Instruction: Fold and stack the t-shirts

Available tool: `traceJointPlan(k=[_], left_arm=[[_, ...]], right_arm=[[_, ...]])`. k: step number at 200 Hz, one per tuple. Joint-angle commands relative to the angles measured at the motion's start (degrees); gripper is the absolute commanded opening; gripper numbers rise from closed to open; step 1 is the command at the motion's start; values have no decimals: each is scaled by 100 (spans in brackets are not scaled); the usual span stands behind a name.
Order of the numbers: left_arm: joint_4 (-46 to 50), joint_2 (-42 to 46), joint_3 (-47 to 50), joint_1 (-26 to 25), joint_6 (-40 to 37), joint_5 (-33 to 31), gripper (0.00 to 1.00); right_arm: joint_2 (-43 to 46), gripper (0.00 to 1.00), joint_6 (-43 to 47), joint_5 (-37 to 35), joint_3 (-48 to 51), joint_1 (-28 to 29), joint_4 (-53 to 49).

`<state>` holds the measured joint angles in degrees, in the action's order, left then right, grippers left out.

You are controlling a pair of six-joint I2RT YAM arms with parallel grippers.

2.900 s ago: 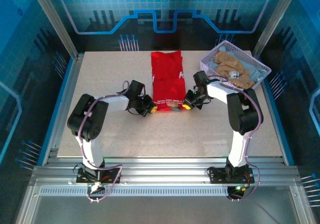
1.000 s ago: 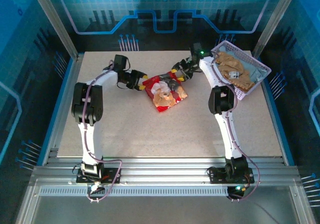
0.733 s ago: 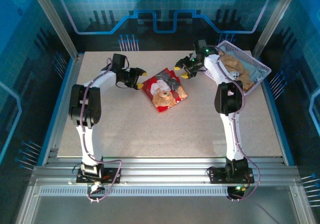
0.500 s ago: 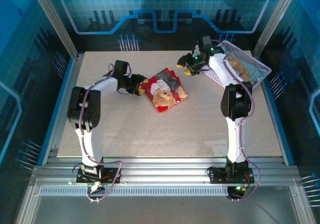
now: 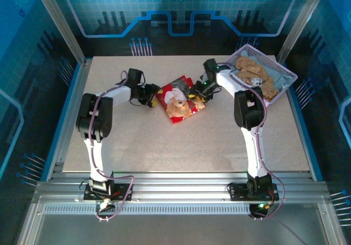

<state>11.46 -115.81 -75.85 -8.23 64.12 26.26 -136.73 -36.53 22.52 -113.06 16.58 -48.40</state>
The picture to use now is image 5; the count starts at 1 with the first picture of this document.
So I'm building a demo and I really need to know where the red bear print t-shirt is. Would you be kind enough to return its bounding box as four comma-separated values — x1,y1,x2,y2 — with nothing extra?
155,75,206,125

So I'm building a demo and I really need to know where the tan t-shirt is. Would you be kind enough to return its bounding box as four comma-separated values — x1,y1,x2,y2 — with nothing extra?
235,55,280,102

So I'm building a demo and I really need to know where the lilac plastic basket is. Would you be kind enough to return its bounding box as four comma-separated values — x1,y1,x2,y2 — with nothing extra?
224,43,298,105

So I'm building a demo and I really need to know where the light blue t-shirt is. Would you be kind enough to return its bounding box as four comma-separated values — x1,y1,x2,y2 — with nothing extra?
240,50,291,92

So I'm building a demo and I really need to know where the black controller with green light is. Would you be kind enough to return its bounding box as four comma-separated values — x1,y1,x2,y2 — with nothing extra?
248,202,271,219

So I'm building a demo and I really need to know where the aluminium frame rail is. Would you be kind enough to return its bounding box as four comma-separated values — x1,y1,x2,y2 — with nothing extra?
32,172,330,202

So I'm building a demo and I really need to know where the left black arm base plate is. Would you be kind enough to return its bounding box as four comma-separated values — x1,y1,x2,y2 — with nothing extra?
83,183,134,202

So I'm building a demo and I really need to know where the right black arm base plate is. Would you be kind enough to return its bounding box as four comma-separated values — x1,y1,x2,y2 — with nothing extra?
227,181,280,202

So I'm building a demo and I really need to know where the left aluminium frame post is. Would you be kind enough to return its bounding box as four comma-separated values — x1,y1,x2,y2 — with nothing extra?
30,0,88,66

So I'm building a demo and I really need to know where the aluminium frame post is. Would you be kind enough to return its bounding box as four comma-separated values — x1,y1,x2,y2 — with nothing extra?
30,0,88,66
276,0,330,62

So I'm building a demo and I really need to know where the slotted grey cable duct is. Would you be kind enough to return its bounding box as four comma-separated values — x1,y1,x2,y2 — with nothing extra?
43,204,326,215

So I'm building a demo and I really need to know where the right aluminium frame post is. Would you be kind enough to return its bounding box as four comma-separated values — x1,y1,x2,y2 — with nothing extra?
276,0,330,62

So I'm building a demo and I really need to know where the white cable connector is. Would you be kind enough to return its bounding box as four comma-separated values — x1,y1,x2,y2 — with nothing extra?
98,198,116,213

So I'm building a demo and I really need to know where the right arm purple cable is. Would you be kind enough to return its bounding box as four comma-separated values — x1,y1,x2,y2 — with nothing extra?
229,71,286,221

